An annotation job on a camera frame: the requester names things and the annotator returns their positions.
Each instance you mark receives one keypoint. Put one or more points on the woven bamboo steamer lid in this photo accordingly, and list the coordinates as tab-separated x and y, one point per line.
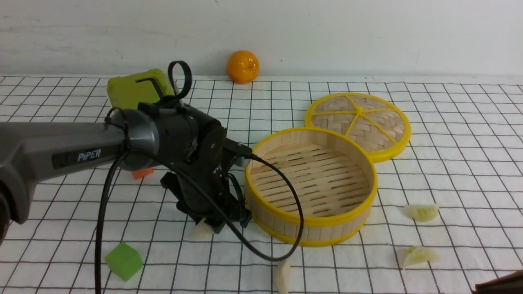
379	127

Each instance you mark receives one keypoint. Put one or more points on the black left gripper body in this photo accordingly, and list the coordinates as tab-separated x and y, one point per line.
192	142

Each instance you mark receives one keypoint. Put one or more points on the green lid white box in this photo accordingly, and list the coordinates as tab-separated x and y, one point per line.
127	91

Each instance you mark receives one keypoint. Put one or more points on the bamboo steamer tray yellow rim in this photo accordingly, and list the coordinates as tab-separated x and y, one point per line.
334	179

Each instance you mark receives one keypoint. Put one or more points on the white dumpling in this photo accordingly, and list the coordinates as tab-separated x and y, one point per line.
281	276
202	232

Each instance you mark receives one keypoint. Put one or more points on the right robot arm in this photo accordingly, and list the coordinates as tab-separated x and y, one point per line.
509	284

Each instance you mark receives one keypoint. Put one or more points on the white black grid tablecloth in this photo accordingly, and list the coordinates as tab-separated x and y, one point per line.
465	155

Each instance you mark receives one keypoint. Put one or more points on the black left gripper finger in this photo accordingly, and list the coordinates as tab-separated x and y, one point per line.
216	224
245	216

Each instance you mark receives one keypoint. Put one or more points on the orange plastic fruit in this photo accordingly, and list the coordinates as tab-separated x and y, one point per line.
242	67

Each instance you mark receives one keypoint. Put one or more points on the orange foam cube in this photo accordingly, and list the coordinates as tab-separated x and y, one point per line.
140	174

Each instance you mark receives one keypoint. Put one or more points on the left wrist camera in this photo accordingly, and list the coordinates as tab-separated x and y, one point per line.
235	153

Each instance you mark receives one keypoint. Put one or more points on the green foam cube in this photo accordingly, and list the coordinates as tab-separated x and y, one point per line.
124	261

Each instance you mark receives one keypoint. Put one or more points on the green dumpling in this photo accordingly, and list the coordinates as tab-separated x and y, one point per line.
422	213
416	255

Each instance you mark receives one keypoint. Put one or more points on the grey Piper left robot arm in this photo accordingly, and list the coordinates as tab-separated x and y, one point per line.
34	152

